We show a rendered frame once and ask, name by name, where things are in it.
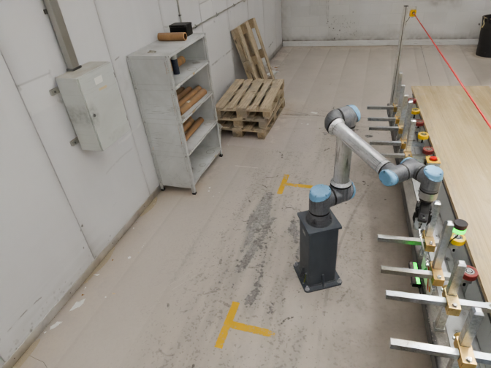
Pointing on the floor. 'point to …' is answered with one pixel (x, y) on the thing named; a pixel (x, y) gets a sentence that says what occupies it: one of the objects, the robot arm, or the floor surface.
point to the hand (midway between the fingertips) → (419, 229)
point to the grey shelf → (189, 147)
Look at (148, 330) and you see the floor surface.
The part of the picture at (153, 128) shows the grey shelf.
